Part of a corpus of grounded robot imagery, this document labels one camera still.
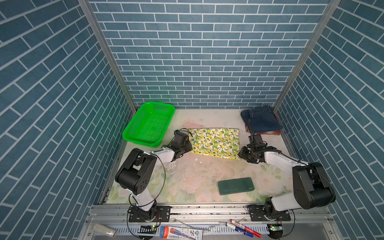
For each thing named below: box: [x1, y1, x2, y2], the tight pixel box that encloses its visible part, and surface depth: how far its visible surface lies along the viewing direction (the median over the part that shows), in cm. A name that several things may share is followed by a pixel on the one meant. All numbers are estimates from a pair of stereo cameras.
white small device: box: [93, 223, 118, 238], surface depth 68 cm
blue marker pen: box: [225, 222, 254, 238], surface depth 70 cm
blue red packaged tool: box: [159, 225, 203, 240], surface depth 69 cm
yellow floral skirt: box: [188, 128, 241, 160], surface depth 101 cm
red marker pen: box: [230, 219, 262, 238], surface depth 71 cm
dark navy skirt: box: [240, 105, 283, 134], surface depth 110 cm
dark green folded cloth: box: [218, 177, 255, 196], surface depth 84 cm
